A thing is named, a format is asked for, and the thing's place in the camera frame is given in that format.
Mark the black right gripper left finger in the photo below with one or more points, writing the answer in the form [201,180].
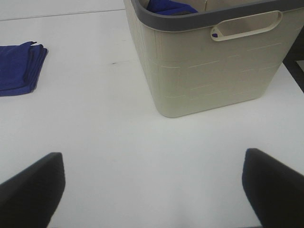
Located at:
[30,198]

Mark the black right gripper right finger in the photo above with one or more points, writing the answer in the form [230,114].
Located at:
[274,190]

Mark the blue towel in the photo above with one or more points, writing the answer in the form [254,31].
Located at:
[170,8]
[20,66]

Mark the beige laundry basket grey rim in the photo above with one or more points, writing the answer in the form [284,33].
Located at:
[212,53]

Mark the blue towel inside beige basket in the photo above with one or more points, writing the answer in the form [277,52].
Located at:
[170,8]

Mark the black table frame edge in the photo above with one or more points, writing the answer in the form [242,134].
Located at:
[295,65]

